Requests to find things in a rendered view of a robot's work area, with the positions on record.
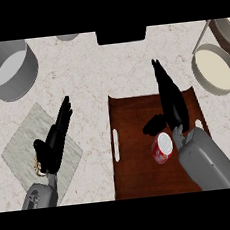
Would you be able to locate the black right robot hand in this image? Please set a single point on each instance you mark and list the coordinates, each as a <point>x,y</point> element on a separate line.
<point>173,104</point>

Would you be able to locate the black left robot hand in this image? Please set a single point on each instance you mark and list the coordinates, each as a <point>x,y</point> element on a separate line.
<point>56,140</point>

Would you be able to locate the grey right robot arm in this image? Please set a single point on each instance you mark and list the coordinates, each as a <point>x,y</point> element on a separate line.
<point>206,162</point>

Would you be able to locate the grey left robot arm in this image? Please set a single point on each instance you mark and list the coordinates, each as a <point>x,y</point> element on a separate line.
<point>40,195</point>

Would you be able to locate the red and white can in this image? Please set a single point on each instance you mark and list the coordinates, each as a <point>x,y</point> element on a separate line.
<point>162,147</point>

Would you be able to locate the dark brown wooden tray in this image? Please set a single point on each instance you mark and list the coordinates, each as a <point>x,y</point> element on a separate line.
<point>141,151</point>

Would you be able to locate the grey marble cutting board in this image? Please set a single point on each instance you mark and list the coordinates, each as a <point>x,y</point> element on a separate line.
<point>30,146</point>

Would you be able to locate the small golden brown food item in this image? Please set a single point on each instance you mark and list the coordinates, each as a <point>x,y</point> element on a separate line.
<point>37,167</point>

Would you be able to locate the grey metal pot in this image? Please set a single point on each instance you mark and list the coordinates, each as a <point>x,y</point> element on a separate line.
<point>10,69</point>

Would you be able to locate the black appliance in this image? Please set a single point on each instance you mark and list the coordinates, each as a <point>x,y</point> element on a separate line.
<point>121,35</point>

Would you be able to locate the small grey bowl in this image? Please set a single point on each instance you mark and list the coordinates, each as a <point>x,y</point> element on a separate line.
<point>67,37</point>

